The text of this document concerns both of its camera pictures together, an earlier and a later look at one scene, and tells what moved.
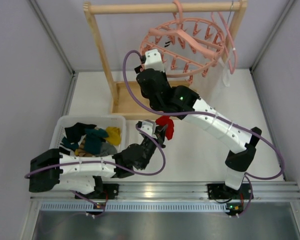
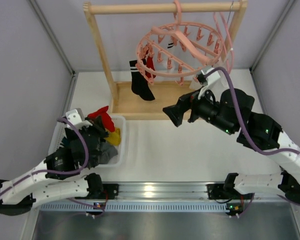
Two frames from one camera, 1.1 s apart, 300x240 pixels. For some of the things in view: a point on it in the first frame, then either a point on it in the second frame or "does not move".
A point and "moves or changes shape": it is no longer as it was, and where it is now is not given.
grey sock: x=107 y=149 does not move
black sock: x=73 y=133 moves or changes shape
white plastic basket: x=62 y=122 does not move
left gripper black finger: x=160 y=134 to x=98 y=125
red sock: x=169 y=129 to x=108 y=123
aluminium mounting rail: x=177 y=191 does not move
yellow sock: x=114 y=135 does not move
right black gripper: x=145 y=75 to x=188 y=107
